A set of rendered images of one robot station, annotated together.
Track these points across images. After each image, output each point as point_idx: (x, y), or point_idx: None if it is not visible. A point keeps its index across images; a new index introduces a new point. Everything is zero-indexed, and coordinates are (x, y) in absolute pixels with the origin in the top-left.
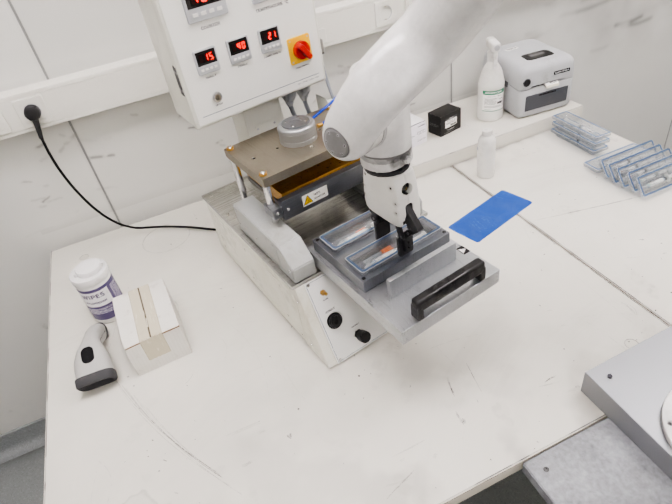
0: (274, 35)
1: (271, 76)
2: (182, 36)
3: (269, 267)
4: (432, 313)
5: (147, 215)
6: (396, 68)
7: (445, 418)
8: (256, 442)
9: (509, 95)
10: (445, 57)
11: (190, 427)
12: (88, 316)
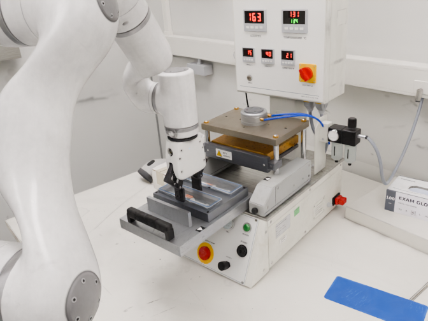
0: (290, 56)
1: (284, 81)
2: (240, 35)
3: None
4: (135, 225)
5: None
6: (127, 64)
7: (127, 302)
8: (113, 234)
9: None
10: (133, 68)
11: (122, 212)
12: None
